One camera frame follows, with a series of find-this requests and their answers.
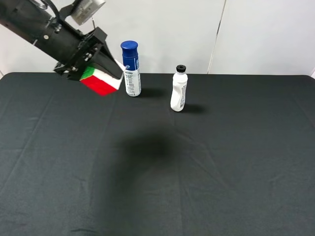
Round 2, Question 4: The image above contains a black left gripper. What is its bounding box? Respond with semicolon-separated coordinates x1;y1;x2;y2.
54;27;123;81

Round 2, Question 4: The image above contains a multicolour puzzle cube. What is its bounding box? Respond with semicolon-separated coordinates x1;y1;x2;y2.
79;59;125;96

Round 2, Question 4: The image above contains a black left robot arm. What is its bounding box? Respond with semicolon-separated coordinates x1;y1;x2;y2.
0;0;124;81

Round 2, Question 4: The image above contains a blue cap spray can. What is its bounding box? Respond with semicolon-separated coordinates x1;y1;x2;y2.
121;40;141;97

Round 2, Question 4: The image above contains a white bottle black cap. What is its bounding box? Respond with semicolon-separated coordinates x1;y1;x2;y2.
170;64;188;112

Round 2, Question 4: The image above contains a black tablecloth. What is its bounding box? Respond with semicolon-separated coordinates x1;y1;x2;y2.
0;73;315;236

